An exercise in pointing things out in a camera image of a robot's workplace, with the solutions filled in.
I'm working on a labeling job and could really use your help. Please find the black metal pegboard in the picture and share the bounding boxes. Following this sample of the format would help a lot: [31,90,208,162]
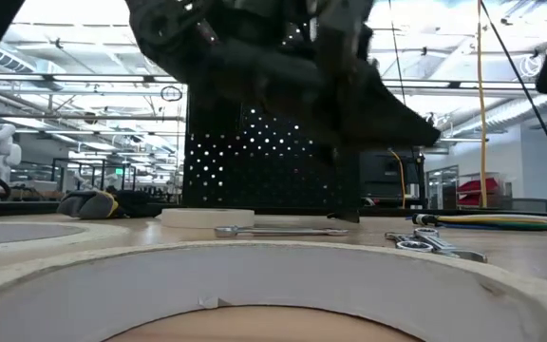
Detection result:
[181,89,363,224]

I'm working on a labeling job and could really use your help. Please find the white masking tape roll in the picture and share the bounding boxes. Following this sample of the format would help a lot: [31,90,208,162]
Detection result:
[0,220,132,275]
[159,207,256,230]
[0,239,547,342]

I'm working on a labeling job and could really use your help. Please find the red storage bins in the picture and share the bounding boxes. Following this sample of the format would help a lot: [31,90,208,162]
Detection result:
[457,176,500,206]

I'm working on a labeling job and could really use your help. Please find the multicoloured cable bundle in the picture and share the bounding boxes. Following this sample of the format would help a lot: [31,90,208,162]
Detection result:
[410,212,547,233]

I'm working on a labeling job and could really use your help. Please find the silver combination wrench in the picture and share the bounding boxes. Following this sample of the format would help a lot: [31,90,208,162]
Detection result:
[394,239,488,264]
[385,227,458,253]
[214,225,349,238]

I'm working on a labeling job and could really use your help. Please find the black aluminium table frame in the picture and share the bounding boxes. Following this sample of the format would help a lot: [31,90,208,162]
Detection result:
[0,199,547,228]

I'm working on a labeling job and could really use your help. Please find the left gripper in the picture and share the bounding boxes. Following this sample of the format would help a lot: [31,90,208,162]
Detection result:
[125,0,375,144]

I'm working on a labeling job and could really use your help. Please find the black monitor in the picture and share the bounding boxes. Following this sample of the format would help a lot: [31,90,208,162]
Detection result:
[359,146,426,200]

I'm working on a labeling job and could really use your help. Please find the black hanging cable loop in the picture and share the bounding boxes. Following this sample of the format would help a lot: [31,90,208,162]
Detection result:
[160,85,183,103]

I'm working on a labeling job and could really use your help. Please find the black grey work glove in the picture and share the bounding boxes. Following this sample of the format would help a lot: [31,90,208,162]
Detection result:
[57,188,154,221]

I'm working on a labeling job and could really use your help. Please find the yellow cable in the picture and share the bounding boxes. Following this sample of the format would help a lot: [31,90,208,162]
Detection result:
[475,0,490,208]

